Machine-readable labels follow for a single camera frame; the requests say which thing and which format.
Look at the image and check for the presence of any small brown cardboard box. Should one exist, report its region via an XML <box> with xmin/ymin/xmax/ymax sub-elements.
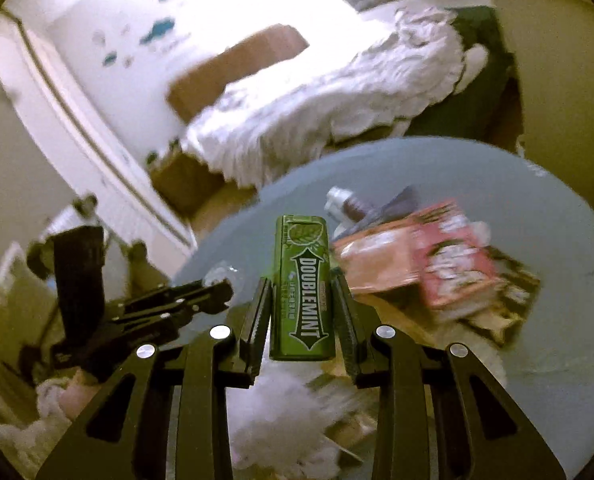
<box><xmin>149</xmin><ymin>147</ymin><xmax>226</xmax><ymax>214</ymax></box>

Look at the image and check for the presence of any blue wall sticker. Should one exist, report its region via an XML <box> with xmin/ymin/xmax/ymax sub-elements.
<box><xmin>141</xmin><ymin>16</ymin><xmax>176</xmax><ymax>45</ymax></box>

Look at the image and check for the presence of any large brown cardboard box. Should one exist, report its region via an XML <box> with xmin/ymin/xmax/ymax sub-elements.
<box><xmin>166</xmin><ymin>24</ymin><xmax>311</xmax><ymax>122</ymax></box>

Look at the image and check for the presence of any white duvet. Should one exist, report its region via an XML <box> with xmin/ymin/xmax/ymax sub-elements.
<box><xmin>184</xmin><ymin>7</ymin><xmax>466</xmax><ymax>187</ymax></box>

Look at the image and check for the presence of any small white bottle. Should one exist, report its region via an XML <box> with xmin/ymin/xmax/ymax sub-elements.
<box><xmin>325</xmin><ymin>186</ymin><xmax>359</xmax><ymax>222</ymax></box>

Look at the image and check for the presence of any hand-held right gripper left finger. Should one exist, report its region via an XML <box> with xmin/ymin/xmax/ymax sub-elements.
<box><xmin>34</xmin><ymin>277</ymin><xmax>274</xmax><ymax>480</ymax></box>

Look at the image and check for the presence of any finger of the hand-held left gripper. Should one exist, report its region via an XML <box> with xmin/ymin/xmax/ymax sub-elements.
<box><xmin>92</xmin><ymin>307</ymin><xmax>213</xmax><ymax>356</ymax></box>
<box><xmin>122</xmin><ymin>280</ymin><xmax>234</xmax><ymax>317</ymax></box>

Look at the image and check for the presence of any orange snack packet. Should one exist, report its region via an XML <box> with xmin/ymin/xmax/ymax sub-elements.
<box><xmin>333</xmin><ymin>225</ymin><xmax>425</xmax><ymax>297</ymax></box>

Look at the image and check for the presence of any red snack box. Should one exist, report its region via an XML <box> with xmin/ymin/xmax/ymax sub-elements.
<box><xmin>412</xmin><ymin>200</ymin><xmax>500</xmax><ymax>311</ymax></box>

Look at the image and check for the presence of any white door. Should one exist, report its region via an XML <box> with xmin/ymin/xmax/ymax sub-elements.
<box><xmin>0</xmin><ymin>7</ymin><xmax>203</xmax><ymax>256</ymax></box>

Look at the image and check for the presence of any white fluffy cloth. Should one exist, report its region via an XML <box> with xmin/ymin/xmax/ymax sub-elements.
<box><xmin>0</xmin><ymin>407</ymin><xmax>70</xmax><ymax>468</ymax></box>

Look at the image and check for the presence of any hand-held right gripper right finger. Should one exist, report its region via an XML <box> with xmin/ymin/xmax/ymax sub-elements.
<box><xmin>329</xmin><ymin>272</ymin><xmax>568</xmax><ymax>480</ymax></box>

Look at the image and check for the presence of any dark green bed sheet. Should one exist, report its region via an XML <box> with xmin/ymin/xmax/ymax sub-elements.
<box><xmin>397</xmin><ymin>7</ymin><xmax>524</xmax><ymax>140</ymax></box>

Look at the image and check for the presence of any black and yellow packet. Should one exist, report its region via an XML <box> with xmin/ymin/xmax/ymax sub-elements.
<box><xmin>457</xmin><ymin>247</ymin><xmax>542</xmax><ymax>348</ymax></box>

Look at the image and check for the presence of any green chewing gum box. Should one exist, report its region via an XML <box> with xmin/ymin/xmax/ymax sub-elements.
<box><xmin>269</xmin><ymin>215</ymin><xmax>337</xmax><ymax>361</ymax></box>

